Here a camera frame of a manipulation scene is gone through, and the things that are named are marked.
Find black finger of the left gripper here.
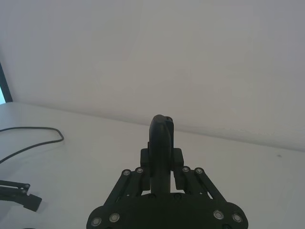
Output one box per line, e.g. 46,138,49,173
0,179,43,213

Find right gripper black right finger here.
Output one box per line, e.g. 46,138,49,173
166,116,244,225

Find thin black cable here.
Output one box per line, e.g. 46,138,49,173
0,127,65,164

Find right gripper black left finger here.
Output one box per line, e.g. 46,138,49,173
90,114,171,227

